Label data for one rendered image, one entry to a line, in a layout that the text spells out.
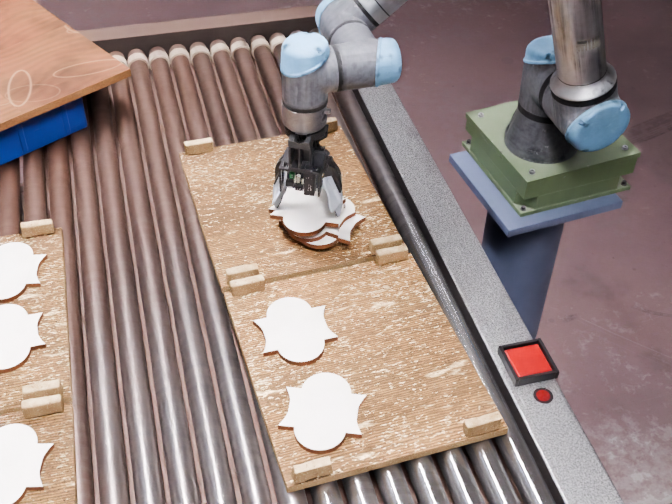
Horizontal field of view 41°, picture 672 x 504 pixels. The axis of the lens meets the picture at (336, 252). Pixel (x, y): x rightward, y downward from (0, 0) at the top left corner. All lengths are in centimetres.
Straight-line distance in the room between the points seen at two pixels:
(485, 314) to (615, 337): 134
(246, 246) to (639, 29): 311
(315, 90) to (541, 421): 63
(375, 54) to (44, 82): 79
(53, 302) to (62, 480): 36
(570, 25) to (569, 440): 67
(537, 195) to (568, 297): 116
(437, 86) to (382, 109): 182
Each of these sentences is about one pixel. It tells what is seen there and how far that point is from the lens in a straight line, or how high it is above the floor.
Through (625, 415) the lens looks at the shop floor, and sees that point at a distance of 273.
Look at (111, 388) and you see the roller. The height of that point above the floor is 92.
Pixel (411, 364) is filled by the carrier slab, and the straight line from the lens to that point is 149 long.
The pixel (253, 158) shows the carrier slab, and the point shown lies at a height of 94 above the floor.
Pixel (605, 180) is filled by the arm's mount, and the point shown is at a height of 91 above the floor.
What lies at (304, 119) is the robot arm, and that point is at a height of 122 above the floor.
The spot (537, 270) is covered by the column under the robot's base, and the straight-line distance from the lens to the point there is 207.
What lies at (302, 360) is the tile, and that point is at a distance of 147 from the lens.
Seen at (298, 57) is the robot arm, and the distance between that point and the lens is 143.
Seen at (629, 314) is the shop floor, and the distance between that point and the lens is 300.
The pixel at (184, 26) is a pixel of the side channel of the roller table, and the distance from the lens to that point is 232.
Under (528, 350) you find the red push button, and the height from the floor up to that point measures 93.
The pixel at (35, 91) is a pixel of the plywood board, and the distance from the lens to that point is 197.
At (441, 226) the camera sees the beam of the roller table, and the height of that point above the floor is 92.
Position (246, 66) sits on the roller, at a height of 92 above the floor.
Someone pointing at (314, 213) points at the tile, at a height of 99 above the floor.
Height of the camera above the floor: 207
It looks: 43 degrees down
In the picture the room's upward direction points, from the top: 1 degrees clockwise
